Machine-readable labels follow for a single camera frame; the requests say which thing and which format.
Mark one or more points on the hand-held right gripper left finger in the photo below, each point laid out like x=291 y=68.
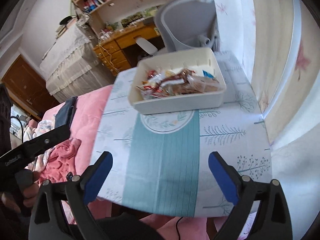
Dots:
x=98 y=177

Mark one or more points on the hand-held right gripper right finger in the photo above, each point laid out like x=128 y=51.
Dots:
x=223 y=177

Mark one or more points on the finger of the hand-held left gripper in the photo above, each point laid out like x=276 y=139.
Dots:
x=47 y=141

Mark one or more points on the white plastic storage box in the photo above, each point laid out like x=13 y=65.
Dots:
x=180 y=103

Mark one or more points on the pile of snack packets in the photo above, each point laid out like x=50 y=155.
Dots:
x=175 y=85

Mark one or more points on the person's left hand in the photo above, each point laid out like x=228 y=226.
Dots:
x=31 y=195

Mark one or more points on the white floral cloth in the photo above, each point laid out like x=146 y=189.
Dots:
x=42 y=128

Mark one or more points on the black phone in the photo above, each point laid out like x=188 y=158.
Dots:
x=68 y=176

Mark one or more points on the dark blue cloth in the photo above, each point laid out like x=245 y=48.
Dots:
x=63 y=113

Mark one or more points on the pink blanket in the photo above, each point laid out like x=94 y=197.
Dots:
x=85 y=110

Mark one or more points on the dark clothing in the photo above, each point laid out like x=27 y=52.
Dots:
x=125 y=227

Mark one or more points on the brown wooden door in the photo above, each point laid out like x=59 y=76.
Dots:
x=22 y=85

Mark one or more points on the tree print tablecloth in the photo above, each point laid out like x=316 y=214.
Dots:
x=162 y=167

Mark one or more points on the lace covered cabinet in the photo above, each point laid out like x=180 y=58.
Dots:
x=67 y=62

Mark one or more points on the stack of books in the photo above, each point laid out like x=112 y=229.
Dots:
x=63 y=28

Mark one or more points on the wooden desk with drawers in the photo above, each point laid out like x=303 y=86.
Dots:
x=130 y=37

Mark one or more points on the dark printed box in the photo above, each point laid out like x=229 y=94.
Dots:
x=132 y=18

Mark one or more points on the grey office chair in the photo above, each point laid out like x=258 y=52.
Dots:
x=185 y=22

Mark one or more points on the wooden bookshelf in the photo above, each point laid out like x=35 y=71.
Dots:
x=130 y=0

